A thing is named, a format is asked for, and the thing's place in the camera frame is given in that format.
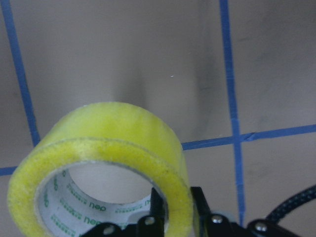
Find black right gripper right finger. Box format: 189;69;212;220
190;187;236;237

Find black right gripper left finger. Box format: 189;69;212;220
137;188;165;237

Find black braided cable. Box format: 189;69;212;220
266;184;316;224

